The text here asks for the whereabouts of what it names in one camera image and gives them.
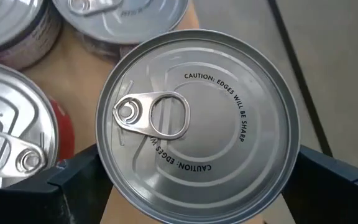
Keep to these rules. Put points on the wooden shelf with black frame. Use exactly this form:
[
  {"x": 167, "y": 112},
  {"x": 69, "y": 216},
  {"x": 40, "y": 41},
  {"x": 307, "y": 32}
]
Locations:
[{"x": 79, "y": 77}]

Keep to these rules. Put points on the red labelled can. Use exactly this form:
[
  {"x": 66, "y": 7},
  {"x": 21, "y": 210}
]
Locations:
[
  {"x": 197, "y": 124},
  {"x": 11, "y": 109}
]

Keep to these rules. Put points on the dark blue labelled can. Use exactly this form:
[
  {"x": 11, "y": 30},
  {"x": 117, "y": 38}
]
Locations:
[
  {"x": 120, "y": 21},
  {"x": 8, "y": 25}
]

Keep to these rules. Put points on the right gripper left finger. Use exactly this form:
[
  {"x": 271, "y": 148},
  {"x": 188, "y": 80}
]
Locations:
[{"x": 82, "y": 193}]

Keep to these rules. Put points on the black floor tape stripe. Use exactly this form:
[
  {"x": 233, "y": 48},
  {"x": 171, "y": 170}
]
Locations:
[{"x": 300, "y": 77}]

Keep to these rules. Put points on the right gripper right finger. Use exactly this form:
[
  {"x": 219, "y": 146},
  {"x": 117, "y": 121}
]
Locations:
[{"x": 328, "y": 199}]

